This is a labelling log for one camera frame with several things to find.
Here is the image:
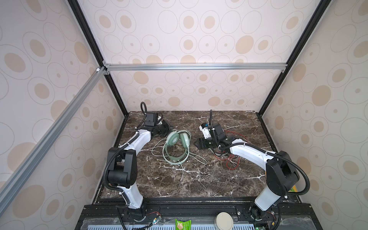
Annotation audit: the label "white round cap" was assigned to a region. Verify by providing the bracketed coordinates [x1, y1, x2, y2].
[214, 212, 234, 230]

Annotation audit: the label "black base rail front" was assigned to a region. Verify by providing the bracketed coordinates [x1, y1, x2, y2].
[75, 196, 322, 230]

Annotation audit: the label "black corner frame post left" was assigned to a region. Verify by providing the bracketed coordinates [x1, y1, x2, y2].
[67, 0, 129, 117]

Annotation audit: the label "silver aluminium rail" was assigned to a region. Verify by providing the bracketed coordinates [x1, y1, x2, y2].
[1, 66, 107, 215]
[106, 63, 288, 71]

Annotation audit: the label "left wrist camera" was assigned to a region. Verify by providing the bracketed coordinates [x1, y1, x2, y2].
[144, 112, 159, 127]

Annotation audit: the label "yellow green snack bag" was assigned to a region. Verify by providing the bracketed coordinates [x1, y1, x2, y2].
[289, 186, 298, 193]

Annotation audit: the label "black corner frame post right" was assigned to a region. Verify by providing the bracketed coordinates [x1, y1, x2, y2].
[257, 0, 332, 117]

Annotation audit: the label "silver aluminium rail left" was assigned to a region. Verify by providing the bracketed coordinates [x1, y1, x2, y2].
[1, 66, 107, 215]

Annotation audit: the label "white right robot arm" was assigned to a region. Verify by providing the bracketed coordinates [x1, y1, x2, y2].
[195, 123, 311, 214]

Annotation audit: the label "silver aluminium rail back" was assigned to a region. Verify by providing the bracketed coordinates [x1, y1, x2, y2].
[106, 63, 288, 71]

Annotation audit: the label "green snack packet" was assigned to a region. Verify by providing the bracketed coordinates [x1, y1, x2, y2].
[175, 219, 192, 230]

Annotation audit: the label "white black red-cable headphones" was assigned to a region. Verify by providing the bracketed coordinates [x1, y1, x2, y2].
[210, 130, 248, 170]

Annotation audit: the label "black corner frame post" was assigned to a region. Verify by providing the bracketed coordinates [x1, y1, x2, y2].
[67, 0, 129, 117]
[257, 0, 332, 117]

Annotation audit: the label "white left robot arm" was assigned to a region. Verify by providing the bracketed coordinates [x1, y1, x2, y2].
[102, 120, 171, 209]

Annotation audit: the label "mint green headphones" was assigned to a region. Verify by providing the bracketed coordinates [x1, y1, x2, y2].
[150, 129, 208, 181]

